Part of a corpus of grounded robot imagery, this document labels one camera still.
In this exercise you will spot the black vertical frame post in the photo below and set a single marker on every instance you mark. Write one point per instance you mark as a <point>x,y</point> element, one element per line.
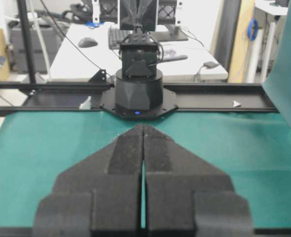
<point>27,41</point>

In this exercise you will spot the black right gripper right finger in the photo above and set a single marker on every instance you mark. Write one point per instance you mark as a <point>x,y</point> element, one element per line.
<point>187,196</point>

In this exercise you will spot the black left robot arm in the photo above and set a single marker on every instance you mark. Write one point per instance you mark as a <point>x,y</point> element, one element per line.
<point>138,93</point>

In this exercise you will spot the black aluminium frame rail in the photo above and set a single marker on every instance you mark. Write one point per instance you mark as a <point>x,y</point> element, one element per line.
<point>68,96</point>

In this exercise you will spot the white office desk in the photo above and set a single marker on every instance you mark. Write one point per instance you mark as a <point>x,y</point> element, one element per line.
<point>73,63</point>

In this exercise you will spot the green table cloth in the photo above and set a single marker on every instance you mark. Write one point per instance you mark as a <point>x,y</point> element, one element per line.
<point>254,149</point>

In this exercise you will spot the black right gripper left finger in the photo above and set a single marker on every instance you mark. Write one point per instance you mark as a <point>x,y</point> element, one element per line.
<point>98,196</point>

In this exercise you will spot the black computer mouse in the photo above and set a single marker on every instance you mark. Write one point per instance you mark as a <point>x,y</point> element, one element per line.
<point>87,43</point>

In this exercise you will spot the black keyboard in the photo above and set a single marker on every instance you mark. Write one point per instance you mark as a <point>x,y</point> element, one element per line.
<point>116,36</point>

